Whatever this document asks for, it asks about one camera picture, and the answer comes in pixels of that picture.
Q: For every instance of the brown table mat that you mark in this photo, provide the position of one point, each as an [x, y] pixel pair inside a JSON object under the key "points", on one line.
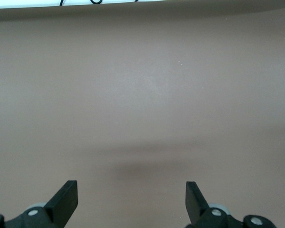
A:
{"points": [[142, 95]]}

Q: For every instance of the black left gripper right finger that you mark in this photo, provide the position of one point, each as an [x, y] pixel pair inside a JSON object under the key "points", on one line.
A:
{"points": [[196, 204]]}

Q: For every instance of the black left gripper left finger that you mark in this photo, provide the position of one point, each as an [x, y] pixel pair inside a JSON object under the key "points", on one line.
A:
{"points": [[61, 204]]}

